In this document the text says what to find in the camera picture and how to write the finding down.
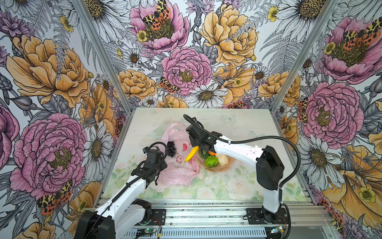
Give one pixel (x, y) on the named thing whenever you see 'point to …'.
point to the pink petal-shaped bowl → (218, 168)
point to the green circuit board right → (279, 229)
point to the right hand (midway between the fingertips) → (197, 138)
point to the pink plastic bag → (178, 172)
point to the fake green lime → (203, 153)
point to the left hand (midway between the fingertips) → (161, 166)
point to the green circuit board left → (146, 232)
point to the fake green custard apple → (211, 161)
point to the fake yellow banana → (192, 153)
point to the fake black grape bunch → (171, 149)
